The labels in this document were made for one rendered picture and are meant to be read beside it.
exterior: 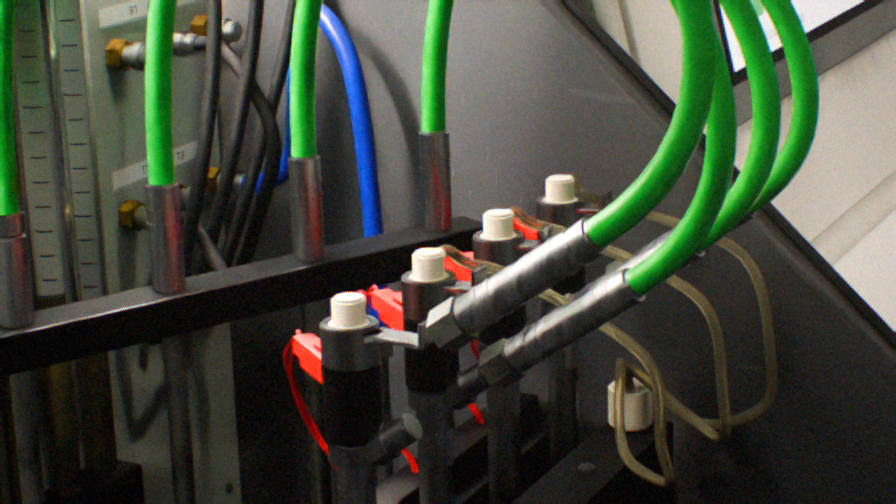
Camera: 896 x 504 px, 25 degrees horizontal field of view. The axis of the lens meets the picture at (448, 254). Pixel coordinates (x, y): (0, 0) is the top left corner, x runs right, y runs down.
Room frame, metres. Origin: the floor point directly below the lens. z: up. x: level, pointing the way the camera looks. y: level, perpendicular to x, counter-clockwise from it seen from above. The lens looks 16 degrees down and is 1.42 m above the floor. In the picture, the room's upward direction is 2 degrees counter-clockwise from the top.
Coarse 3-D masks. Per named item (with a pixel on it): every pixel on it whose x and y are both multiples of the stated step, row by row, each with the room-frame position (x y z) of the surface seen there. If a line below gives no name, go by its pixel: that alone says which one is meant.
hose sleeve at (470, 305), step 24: (552, 240) 0.84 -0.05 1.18; (576, 240) 0.83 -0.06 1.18; (528, 264) 0.85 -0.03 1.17; (552, 264) 0.84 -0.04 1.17; (576, 264) 0.84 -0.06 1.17; (480, 288) 0.86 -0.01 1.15; (504, 288) 0.85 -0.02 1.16; (528, 288) 0.85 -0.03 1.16; (456, 312) 0.86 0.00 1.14; (480, 312) 0.86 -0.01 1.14; (504, 312) 0.85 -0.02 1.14
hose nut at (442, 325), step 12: (432, 312) 0.88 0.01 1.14; (444, 312) 0.87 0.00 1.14; (432, 324) 0.87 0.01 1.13; (444, 324) 0.86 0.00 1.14; (456, 324) 0.86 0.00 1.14; (432, 336) 0.87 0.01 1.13; (444, 336) 0.86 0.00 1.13; (456, 336) 0.86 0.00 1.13; (468, 336) 0.86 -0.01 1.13; (444, 348) 0.87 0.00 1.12; (456, 348) 0.87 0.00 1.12
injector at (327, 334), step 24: (336, 336) 0.89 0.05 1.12; (360, 336) 0.89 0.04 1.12; (336, 360) 0.89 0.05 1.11; (360, 360) 0.89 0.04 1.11; (336, 384) 0.89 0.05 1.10; (360, 384) 0.89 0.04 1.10; (336, 408) 0.89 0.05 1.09; (360, 408) 0.89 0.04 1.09; (336, 432) 0.89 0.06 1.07; (360, 432) 0.89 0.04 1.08; (384, 432) 0.89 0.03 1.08; (408, 432) 0.88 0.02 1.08; (336, 456) 0.89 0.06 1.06; (360, 456) 0.89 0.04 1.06; (384, 456) 0.89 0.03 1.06; (360, 480) 0.89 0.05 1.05
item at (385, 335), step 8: (384, 328) 0.90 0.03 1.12; (368, 336) 0.89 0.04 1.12; (376, 336) 0.89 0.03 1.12; (384, 336) 0.89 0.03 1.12; (392, 336) 0.89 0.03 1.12; (400, 336) 0.89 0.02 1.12; (408, 336) 0.89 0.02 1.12; (416, 336) 0.89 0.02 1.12; (392, 344) 0.88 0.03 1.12; (400, 344) 0.88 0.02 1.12; (408, 344) 0.88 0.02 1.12; (416, 344) 0.88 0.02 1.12
